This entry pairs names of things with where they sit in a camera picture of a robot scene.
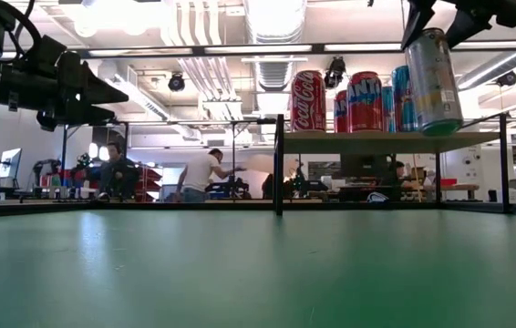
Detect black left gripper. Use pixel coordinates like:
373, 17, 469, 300
0, 36, 129, 133

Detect black metal table frame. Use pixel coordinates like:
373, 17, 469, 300
0, 200, 516, 218

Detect wooden table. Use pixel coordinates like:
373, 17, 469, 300
439, 183, 481, 201

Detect person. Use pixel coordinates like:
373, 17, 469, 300
380, 160, 423, 201
175, 148, 246, 204
98, 140, 140, 201

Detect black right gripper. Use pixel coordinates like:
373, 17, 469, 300
400, 0, 516, 52

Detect white Celsius can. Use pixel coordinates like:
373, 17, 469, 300
404, 27, 465, 137

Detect red storage bins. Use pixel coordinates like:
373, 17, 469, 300
137, 164, 164, 204

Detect red Fanta strawberry can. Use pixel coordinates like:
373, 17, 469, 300
346, 70, 384, 134
333, 89, 349, 134

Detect white computer monitor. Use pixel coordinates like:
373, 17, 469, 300
0, 148, 23, 181

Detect blue silver energy drink can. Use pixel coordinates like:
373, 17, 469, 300
391, 65, 418, 134
381, 86, 397, 134

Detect red Coca-Cola can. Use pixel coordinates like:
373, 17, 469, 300
290, 69, 328, 133

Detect wooden shelf with black frame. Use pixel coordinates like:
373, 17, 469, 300
273, 112, 514, 216

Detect black computer monitor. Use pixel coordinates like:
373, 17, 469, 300
339, 153, 396, 179

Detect green table mat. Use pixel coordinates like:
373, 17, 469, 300
0, 209, 516, 328

